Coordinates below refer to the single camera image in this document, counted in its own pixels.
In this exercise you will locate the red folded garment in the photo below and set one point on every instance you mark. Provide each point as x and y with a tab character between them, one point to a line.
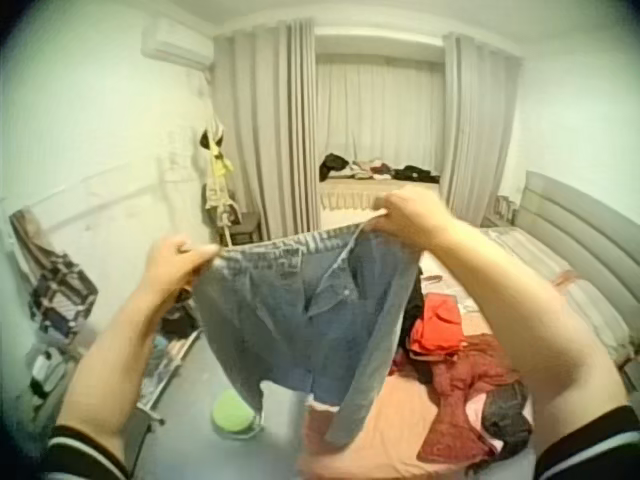
436	325

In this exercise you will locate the window bench with clothes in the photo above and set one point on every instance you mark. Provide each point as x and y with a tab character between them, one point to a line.
375	182

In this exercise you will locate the person's right hand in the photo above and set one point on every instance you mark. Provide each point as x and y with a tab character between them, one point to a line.
412	220

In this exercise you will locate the hanging bags and clothes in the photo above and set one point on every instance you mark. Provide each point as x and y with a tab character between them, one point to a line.
218	170

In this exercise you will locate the green round cushion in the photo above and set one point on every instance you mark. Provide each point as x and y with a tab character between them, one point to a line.
232	412

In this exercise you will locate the metal drying rack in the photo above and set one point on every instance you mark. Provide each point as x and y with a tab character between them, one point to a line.
165	365

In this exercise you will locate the grey curtain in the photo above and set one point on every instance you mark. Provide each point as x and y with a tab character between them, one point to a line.
267	130
475	130

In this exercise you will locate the person's right fingers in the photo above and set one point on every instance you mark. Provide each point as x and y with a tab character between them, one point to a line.
387	212

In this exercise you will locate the white air conditioner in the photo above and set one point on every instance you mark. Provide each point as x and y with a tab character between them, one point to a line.
175	45

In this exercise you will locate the white sheer curtain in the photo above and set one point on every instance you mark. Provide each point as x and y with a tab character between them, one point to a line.
380	112

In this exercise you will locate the dark small stool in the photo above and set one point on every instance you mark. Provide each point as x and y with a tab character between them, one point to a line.
247	225

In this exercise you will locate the plaid bag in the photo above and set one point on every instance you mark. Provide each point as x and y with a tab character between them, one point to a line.
60	295

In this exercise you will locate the black grey garment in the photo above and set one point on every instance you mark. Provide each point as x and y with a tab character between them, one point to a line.
505	412

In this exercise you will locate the grey padded headboard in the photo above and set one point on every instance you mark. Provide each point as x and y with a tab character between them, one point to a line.
580	235

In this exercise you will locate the blue denim shorts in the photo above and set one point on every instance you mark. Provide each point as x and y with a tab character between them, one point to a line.
305	320

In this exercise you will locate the person's left hand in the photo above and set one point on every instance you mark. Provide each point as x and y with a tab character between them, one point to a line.
167	270

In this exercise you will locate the bed with peach sheet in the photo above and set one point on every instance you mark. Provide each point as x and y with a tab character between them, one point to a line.
450	360

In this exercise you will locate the dark red patterned garment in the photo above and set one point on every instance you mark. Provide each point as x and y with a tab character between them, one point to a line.
460	400

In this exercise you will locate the striped pillow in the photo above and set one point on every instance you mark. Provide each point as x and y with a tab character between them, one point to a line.
560	285

